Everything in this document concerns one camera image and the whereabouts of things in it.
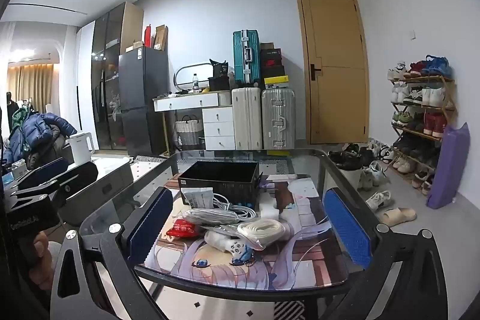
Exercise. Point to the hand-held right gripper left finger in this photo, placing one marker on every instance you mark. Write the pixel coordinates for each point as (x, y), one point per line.
(150, 222)

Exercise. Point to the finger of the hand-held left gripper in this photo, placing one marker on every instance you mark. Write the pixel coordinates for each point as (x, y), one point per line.
(45, 172)
(77, 175)

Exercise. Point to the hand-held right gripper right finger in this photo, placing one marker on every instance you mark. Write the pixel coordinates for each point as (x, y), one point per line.
(347, 226)

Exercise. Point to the white power adapter plug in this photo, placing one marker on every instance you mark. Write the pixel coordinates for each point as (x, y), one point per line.
(221, 241)

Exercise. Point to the white foam sheet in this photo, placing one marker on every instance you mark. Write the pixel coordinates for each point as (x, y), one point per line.
(268, 202)

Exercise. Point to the black storage box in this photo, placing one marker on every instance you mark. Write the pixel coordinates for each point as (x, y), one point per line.
(225, 187)

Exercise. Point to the person's left hand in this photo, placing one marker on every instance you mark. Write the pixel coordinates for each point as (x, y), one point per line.
(41, 273)

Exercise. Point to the white electric kettle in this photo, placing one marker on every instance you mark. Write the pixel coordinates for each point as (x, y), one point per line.
(80, 147)

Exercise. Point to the red packet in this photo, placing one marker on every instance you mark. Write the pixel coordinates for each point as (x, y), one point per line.
(183, 229)

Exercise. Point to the blue puffer jacket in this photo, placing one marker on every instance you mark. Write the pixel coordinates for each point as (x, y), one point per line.
(33, 136)

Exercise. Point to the white sneaker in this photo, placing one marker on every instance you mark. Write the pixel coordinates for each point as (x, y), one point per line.
(378, 200)

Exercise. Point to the beige slipper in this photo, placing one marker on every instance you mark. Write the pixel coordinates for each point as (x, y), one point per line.
(397, 217)

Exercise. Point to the white paper packet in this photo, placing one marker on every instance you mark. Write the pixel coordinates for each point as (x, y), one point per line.
(197, 198)

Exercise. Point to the glass table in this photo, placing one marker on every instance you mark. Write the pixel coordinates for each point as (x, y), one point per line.
(337, 170)

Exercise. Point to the pile of scattered shoes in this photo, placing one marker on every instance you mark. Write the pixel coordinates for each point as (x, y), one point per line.
(348, 158)

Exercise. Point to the beige curtain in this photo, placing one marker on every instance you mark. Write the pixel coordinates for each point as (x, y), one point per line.
(33, 87)

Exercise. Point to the wicker basket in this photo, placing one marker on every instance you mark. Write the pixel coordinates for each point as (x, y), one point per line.
(189, 132)

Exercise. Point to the glass door cabinet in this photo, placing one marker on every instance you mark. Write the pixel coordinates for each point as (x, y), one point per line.
(107, 80)

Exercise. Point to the dark grey fridge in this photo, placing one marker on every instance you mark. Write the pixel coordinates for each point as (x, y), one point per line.
(144, 98)

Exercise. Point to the purple bag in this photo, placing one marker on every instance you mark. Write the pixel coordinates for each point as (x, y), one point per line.
(448, 170)

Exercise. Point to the white desk with drawers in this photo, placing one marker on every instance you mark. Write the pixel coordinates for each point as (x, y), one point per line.
(219, 125)

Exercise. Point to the wooden door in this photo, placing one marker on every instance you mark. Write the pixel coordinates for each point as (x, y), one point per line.
(337, 98)

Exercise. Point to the silver suitcase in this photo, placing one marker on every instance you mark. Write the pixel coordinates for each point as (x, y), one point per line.
(278, 117)

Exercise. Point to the cream suitcase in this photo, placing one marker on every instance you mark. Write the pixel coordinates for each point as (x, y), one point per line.
(245, 117)

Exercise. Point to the ribbed white container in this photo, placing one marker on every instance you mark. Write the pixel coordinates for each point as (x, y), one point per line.
(224, 98)

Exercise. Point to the clear water bottle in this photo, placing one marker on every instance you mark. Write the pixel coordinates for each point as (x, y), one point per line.
(195, 82)

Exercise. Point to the black fabric bin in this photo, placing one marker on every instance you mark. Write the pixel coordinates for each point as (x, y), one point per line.
(218, 84)

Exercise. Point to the wooden shoe rack with shoes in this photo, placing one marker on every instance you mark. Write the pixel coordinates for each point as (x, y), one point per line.
(431, 95)

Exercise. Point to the red flat box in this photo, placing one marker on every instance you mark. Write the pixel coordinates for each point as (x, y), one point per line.
(149, 37)

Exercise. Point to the yellow and black box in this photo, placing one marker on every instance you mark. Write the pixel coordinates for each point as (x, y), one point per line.
(276, 81)

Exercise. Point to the brown cardboard box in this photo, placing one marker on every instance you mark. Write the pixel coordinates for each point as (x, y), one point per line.
(161, 38)

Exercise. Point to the black tote bag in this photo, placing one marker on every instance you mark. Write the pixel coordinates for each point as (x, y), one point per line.
(219, 69)

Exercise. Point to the plain black cardboard box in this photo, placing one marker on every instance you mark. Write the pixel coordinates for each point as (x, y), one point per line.
(273, 72)

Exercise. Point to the black shoebox red logo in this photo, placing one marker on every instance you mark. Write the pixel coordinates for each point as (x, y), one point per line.
(272, 57)

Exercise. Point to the teal suitcase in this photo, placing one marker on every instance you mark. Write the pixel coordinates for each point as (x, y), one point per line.
(245, 57)

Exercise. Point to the oval chrome frame mirror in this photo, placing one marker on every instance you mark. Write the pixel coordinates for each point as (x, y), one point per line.
(178, 74)

